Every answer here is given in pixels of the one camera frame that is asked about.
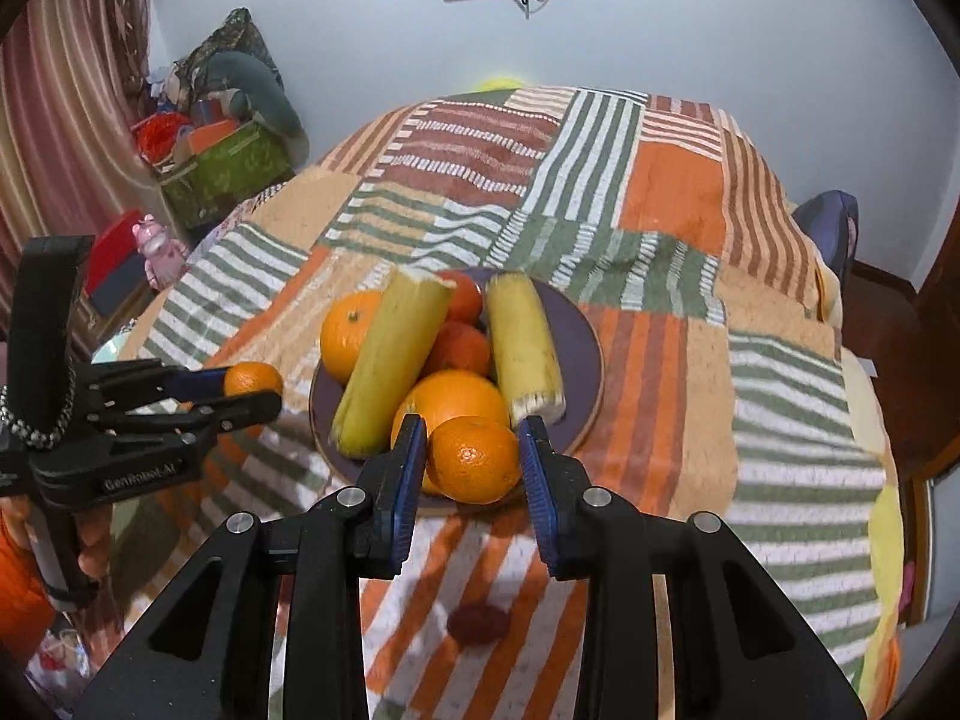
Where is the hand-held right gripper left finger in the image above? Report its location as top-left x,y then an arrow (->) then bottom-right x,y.
75,412 -> 428,720

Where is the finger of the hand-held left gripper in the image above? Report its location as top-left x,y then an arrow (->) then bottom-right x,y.
111,388 -> 284,456
85,358 -> 235,412

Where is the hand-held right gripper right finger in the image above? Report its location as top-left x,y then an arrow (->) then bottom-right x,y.
517,414 -> 871,720

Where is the small tangerine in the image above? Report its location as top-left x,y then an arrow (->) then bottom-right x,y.
425,415 -> 523,506
223,361 -> 284,440

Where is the large orange with sticker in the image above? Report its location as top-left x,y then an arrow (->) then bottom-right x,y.
390,369 -> 512,496

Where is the yellow corn cob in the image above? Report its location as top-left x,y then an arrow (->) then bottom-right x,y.
486,274 -> 567,427
330,266 -> 455,460

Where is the purple plate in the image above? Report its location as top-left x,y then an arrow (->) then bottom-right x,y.
309,266 -> 605,517

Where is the red tomato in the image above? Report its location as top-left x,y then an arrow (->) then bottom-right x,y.
435,270 -> 485,325
424,321 -> 494,380

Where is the person's left hand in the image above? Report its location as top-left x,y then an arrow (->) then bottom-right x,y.
75,506 -> 116,587

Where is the red box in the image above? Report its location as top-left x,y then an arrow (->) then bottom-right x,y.
85,210 -> 149,295

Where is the pink toy figure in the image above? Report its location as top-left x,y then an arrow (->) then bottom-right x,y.
133,215 -> 190,291

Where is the small dark red fruit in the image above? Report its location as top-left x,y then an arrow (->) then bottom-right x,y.
447,604 -> 511,646

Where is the striped red curtain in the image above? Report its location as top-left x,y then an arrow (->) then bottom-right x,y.
0,0 -> 155,335

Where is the red plastic bag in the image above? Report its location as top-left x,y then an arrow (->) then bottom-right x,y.
133,112 -> 190,164

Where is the green storage box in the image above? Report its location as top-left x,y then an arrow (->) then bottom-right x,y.
157,124 -> 295,231

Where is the grey green plush toy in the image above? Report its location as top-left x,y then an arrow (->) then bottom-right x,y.
202,52 -> 310,155

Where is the striped patchwork blanket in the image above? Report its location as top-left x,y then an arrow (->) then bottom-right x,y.
90,85 -> 901,720

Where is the camouflage cloth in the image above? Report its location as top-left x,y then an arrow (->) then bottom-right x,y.
180,7 -> 283,91

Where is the yellow bed sheet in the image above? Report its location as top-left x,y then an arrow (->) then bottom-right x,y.
821,262 -> 910,698

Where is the grey purple backpack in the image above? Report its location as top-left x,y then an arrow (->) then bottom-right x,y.
791,190 -> 860,290

